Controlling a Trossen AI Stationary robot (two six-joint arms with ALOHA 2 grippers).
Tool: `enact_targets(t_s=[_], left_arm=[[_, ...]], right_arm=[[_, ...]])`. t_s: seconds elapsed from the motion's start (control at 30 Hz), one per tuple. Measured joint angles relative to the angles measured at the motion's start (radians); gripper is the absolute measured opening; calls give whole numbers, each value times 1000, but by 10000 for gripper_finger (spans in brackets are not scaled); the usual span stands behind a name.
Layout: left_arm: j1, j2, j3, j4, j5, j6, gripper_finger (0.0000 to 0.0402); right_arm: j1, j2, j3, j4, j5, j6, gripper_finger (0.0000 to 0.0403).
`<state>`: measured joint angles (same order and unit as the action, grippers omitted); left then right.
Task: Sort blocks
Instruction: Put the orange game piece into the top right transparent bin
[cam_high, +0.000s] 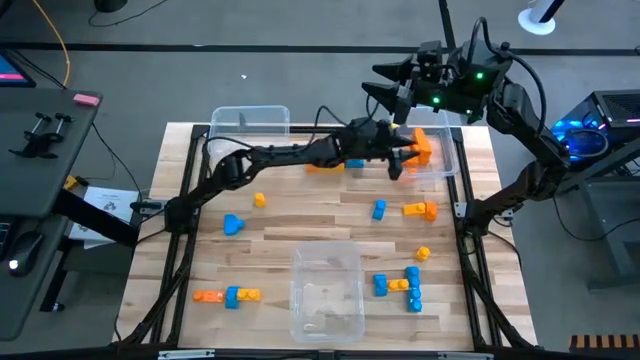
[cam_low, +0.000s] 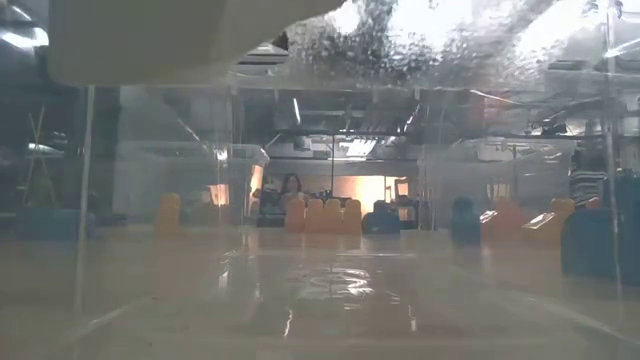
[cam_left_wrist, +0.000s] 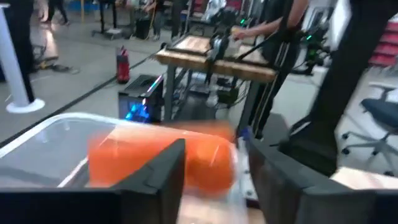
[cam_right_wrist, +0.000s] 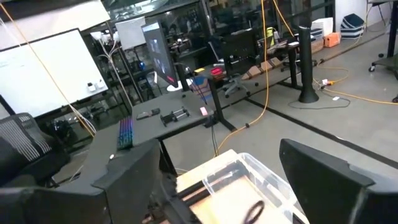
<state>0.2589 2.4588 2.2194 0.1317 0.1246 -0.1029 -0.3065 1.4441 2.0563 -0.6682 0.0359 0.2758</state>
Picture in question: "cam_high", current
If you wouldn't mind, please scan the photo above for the grey desk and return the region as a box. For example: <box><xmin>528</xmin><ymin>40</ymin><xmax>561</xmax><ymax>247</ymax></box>
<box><xmin>0</xmin><ymin>88</ymin><xmax>104</xmax><ymax>342</ymax></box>

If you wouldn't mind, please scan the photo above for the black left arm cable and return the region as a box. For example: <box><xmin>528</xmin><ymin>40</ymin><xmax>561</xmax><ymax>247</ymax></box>
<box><xmin>310</xmin><ymin>104</ymin><xmax>351</xmax><ymax>146</ymax></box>

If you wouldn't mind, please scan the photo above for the long orange toy block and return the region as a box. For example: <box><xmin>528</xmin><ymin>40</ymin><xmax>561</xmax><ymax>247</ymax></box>
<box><xmin>409</xmin><ymin>127</ymin><xmax>434</xmax><ymax>168</ymax></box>
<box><xmin>192</xmin><ymin>289</ymin><xmax>227</xmax><ymax>304</ymax></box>

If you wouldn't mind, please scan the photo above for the blue wedge toy block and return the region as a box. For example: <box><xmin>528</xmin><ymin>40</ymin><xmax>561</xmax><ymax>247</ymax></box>
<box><xmin>222</xmin><ymin>213</ymin><xmax>247</xmax><ymax>237</ymax></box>

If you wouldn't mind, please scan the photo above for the long blue toy block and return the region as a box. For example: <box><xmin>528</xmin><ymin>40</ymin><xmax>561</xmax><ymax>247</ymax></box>
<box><xmin>405</xmin><ymin>265</ymin><xmax>423</xmax><ymax>314</ymax></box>

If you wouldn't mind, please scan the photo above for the yellow cable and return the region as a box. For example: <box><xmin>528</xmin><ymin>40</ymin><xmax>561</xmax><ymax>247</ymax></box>
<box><xmin>31</xmin><ymin>0</ymin><xmax>72</xmax><ymax>89</ymax></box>

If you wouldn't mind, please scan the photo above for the black computer with coloured lights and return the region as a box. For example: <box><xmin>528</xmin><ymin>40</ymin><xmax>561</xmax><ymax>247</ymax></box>
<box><xmin>549</xmin><ymin>89</ymin><xmax>640</xmax><ymax>175</ymax></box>

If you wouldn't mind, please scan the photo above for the clear plastic bin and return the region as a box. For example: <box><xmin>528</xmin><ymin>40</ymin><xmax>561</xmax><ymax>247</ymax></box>
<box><xmin>388</xmin><ymin>105</ymin><xmax>459</xmax><ymax>180</ymax></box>
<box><xmin>289</xmin><ymin>240</ymin><xmax>367</xmax><ymax>345</ymax></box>
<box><xmin>207</xmin><ymin>104</ymin><xmax>292</xmax><ymax>174</ymax></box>

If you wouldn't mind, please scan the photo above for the computer monitor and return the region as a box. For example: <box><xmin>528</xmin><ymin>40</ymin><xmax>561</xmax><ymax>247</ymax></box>
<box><xmin>0</xmin><ymin>48</ymin><xmax>38</xmax><ymax>89</ymax></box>

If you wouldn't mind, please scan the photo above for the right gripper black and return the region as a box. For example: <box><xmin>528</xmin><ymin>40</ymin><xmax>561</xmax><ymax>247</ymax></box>
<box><xmin>361</xmin><ymin>54</ymin><xmax>471</xmax><ymax>126</ymax></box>

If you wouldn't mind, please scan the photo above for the silver metal bracket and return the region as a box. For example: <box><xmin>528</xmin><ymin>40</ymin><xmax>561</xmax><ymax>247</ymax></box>
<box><xmin>437</xmin><ymin>352</ymin><xmax>495</xmax><ymax>360</ymax></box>
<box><xmin>157</xmin><ymin>349</ymin><xmax>217</xmax><ymax>360</ymax></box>

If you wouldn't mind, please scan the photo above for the white floor stand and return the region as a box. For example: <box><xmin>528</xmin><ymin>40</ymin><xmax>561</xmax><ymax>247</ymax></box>
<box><xmin>517</xmin><ymin>0</ymin><xmax>569</xmax><ymax>37</ymax></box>

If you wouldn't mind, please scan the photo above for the black desk crossbar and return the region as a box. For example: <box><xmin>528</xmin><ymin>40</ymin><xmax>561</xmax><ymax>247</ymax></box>
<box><xmin>52</xmin><ymin>188</ymin><xmax>142</xmax><ymax>250</ymax></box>

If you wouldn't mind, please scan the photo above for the grey computer stand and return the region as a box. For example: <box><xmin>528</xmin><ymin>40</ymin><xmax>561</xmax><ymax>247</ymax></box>
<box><xmin>549</xmin><ymin>144</ymin><xmax>640</xmax><ymax>291</ymax></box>

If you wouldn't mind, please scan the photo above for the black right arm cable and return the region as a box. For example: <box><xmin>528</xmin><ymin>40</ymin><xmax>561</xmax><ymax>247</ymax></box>
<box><xmin>467</xmin><ymin>16</ymin><xmax>549</xmax><ymax>136</ymax></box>

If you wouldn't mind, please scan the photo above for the black desk clamp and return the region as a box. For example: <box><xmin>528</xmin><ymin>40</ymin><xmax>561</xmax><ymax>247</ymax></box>
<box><xmin>9</xmin><ymin>111</ymin><xmax>74</xmax><ymax>160</ymax></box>

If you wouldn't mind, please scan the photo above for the white paper booklet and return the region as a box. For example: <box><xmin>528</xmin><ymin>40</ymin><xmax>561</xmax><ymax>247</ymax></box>
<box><xmin>67</xmin><ymin>185</ymin><xmax>142</xmax><ymax>250</ymax></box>

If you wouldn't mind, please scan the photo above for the black computer cable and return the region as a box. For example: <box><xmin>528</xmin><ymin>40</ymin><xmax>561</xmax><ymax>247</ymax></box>
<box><xmin>552</xmin><ymin>197</ymin><xmax>640</xmax><ymax>243</ymax></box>

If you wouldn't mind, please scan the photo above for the black desk cable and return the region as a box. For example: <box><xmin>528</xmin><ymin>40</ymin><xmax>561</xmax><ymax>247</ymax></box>
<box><xmin>92</xmin><ymin>122</ymin><xmax>144</xmax><ymax>195</ymax></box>

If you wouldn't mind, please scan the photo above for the black metal table frame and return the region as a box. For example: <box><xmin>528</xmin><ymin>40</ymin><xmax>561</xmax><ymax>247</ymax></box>
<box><xmin>119</xmin><ymin>123</ymin><xmax>539</xmax><ymax>360</ymax></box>

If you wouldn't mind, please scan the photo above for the black desk leg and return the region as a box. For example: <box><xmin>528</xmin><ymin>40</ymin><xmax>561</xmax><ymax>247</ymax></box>
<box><xmin>38</xmin><ymin>249</ymin><xmax>69</xmax><ymax>314</ymax></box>

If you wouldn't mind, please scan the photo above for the orange black striped object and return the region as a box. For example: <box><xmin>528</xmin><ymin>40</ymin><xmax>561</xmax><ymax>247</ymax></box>
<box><xmin>568</xmin><ymin>334</ymin><xmax>640</xmax><ymax>354</ymax></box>

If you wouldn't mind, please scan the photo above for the yellow black connector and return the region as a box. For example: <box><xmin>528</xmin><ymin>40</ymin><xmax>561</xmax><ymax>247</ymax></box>
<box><xmin>63</xmin><ymin>174</ymin><xmax>90</xmax><ymax>194</ymax></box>

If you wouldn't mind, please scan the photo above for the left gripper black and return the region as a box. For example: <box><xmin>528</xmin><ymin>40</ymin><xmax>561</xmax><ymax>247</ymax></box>
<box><xmin>349</xmin><ymin>117</ymin><xmax>419</xmax><ymax>181</ymax></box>

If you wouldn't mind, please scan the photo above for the black floor cable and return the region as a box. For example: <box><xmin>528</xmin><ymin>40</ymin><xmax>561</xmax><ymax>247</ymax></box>
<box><xmin>88</xmin><ymin>0</ymin><xmax>171</xmax><ymax>29</ymax></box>

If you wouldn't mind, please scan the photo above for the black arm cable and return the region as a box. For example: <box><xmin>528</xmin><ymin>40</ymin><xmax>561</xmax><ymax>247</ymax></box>
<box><xmin>467</xmin><ymin>16</ymin><xmax>549</xmax><ymax>136</ymax></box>
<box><xmin>310</xmin><ymin>104</ymin><xmax>351</xmax><ymax>146</ymax></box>

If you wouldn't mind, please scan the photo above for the black round base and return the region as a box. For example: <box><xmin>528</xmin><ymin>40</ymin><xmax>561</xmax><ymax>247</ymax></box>
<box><xmin>93</xmin><ymin>0</ymin><xmax>130</xmax><ymax>14</ymax></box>

